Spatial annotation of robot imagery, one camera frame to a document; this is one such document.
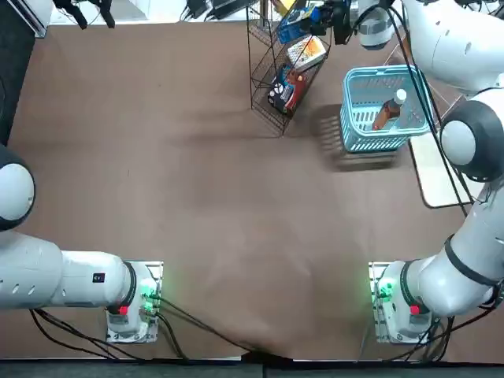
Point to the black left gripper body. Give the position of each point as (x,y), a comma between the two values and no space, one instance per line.
(63,3)

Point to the blue Oreo cookie box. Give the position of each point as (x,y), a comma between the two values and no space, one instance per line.
(291,29)

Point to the clear acrylic beverage shelf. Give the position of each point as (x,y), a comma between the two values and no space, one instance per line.
(447,100)

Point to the yellow cracker box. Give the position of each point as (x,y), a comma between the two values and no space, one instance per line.
(311,51)

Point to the amber tea bottle white cap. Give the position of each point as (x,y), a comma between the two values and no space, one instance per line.
(388,112)

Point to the aluminium frame post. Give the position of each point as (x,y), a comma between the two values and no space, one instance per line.
(35,17)

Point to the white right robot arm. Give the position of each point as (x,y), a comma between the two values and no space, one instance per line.
(453,47)

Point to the cream plastic tray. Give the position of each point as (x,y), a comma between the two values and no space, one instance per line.
(437,177)

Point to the navy cookie box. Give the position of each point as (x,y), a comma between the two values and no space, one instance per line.
(279,94)

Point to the light blue plastic basket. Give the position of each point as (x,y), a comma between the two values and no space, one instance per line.
(384,71)

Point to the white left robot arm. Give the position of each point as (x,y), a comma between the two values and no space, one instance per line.
(78,279)

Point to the red and white snack box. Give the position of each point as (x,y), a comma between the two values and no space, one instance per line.
(299,84)

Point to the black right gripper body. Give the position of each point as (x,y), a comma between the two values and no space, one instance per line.
(342,23)

